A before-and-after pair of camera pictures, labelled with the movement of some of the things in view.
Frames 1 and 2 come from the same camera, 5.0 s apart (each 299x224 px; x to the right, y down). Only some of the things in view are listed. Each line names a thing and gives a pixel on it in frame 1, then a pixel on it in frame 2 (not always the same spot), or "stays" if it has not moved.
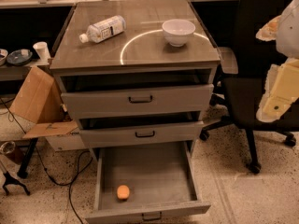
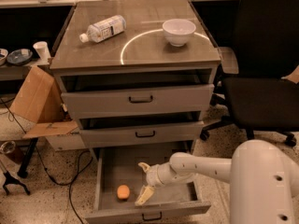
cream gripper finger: (281, 91) to (158, 175)
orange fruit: (122, 191) stays
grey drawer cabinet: (135, 71) stays
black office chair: (243, 91) stays
